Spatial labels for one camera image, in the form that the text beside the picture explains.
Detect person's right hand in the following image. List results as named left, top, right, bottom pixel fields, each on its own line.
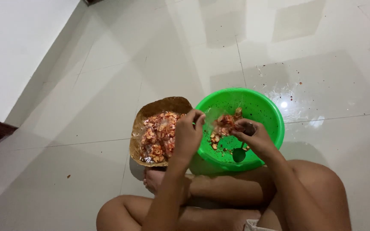
left=230, top=118, right=279, bottom=165

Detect person's left hand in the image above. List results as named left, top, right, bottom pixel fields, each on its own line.
left=173, top=109, right=206, bottom=162

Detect clear plastic bag of snacks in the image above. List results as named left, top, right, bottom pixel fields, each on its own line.
left=204, top=107, right=245, bottom=139

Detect loose snack pieces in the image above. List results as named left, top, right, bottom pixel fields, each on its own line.
left=210, top=131, right=221, bottom=151

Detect woven bamboo tray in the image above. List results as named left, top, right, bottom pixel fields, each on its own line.
left=129, top=96, right=193, bottom=167

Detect pile of clear snack packets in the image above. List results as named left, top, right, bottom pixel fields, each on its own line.
left=139, top=112, right=185, bottom=163

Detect metal spoon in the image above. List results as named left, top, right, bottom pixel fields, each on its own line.
left=232, top=141, right=247, bottom=163

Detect green plastic basin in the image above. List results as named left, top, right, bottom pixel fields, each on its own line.
left=190, top=87, right=285, bottom=172

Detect person's right leg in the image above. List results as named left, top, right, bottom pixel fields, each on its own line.
left=143, top=159, right=352, bottom=231

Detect person's leg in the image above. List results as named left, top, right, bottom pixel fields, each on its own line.
left=96, top=195, right=263, bottom=231
left=143, top=159, right=352, bottom=231

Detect person's left leg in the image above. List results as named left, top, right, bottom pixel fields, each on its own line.
left=96, top=195, right=263, bottom=231

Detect person's white shorts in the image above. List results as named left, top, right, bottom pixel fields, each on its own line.
left=243, top=219, right=282, bottom=231

